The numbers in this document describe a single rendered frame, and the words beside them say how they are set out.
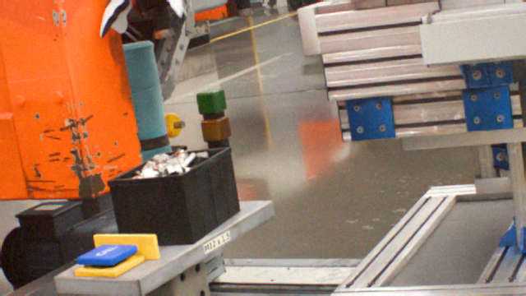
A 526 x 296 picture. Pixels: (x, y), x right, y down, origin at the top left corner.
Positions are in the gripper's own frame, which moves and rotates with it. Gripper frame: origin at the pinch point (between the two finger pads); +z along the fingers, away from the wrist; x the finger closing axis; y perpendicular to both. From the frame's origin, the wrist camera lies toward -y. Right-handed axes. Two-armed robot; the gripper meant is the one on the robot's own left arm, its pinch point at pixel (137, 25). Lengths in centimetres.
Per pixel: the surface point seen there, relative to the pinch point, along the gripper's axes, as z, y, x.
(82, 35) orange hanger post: -0.4, -0.6, 10.6
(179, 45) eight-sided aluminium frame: -51, 59, 25
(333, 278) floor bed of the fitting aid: -7, 106, 1
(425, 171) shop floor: -104, 208, 0
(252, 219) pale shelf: 22.3, 30.6, -9.5
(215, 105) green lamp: 4.1, 20.0, -5.9
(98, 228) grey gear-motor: 11, 41, 29
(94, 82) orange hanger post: 4.6, 6.3, 11.1
